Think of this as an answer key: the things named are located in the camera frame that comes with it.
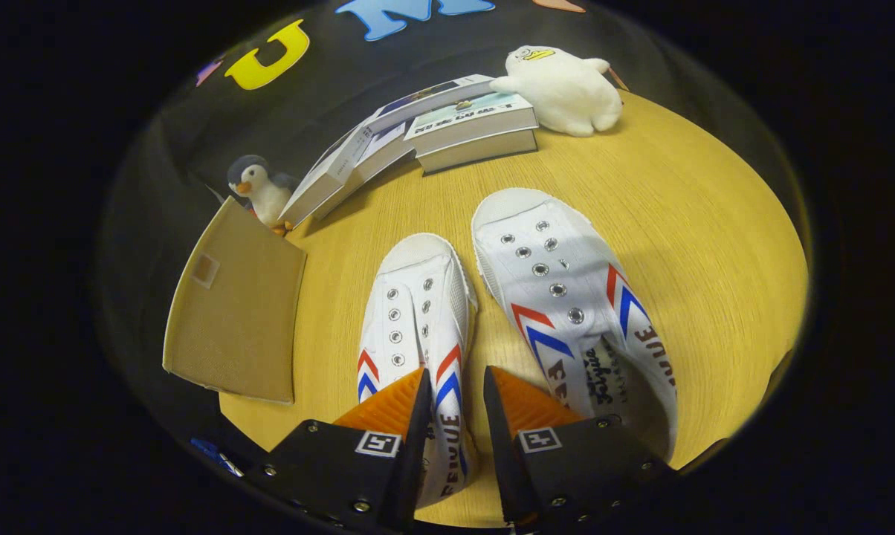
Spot beige fabric storage box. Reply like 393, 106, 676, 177
162, 195, 308, 406

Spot white duck plush toy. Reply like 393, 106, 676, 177
490, 45, 624, 138

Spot grey penguin plush toy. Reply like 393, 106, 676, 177
227, 154, 300, 237

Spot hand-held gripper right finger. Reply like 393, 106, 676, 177
482, 365, 680, 530

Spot plain white book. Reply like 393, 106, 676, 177
310, 119, 419, 222

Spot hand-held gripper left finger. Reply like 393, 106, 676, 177
247, 366, 435, 534

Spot portrait cover white book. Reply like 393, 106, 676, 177
278, 123, 378, 224

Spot white striped canvas shoe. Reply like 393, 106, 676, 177
356, 233, 479, 510
471, 187, 679, 461

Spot teal cover thick book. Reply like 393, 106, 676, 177
403, 93, 537, 158

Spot blue cover white book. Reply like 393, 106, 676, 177
358, 73, 497, 131

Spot black backdrop cloth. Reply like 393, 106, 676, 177
98, 0, 812, 313

